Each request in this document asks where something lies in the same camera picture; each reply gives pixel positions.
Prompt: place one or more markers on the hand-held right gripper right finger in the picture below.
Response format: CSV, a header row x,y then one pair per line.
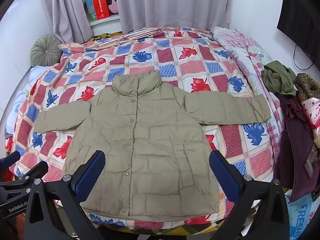
x,y
225,177

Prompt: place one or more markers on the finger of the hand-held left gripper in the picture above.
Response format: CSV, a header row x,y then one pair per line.
x,y
27,171
10,160

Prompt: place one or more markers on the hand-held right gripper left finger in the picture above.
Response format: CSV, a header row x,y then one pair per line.
x,y
92,172

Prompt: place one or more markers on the khaki puffer jacket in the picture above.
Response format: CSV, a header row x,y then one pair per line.
x,y
150,142

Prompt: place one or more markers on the maroon jacket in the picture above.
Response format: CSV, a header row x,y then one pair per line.
x,y
295,150

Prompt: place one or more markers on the light blue plastic bag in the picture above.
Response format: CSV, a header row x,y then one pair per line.
x,y
302,215

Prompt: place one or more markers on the light blue floral sheet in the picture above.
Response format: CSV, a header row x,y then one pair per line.
x,y
35,73

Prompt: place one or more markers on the pink printed scarf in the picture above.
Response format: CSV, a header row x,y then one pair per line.
x,y
312,115

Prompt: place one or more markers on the olive green garment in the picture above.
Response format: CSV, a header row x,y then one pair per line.
x,y
277,78

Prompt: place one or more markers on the round green pleated cushion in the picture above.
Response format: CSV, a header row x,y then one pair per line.
x,y
46,50

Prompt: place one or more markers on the leopard print scarf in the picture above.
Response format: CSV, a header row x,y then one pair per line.
x,y
306,86

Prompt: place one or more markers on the pink floral quilt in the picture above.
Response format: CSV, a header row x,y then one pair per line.
x,y
240,47

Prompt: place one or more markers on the leaf patterned checked quilt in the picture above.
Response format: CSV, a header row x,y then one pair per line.
x,y
175,55

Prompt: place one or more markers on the striped cloth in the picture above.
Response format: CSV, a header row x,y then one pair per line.
x,y
147,33

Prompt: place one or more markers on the white window sill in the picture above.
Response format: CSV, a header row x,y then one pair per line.
x,y
105,21

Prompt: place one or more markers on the narrow grey curtain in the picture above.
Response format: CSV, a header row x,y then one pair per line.
x,y
67,10

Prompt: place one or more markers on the light blue box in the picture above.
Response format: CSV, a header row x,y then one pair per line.
x,y
87,7

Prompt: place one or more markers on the red box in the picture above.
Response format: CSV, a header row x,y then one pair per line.
x,y
100,6

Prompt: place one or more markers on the black television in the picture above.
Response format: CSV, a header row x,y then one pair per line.
x,y
297,25

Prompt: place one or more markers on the wide grey curtain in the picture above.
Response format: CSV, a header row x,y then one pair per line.
x,y
175,2

